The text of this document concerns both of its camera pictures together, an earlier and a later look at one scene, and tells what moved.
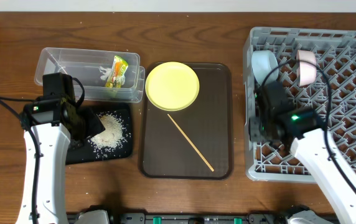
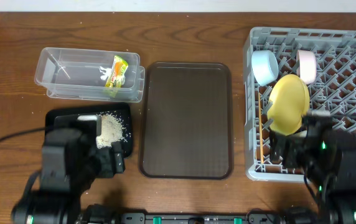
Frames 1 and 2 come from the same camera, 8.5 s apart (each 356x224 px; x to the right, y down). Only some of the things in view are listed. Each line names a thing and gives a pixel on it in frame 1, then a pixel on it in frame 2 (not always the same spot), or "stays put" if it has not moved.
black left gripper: (94, 123) -> (104, 155)
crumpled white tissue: (106, 71) stays put
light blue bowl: (264, 66) stays put
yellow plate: (172, 86) -> (290, 99)
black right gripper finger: (256, 132) -> (278, 145)
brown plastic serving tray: (165, 153) stays put
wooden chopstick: (207, 165) -> (261, 128)
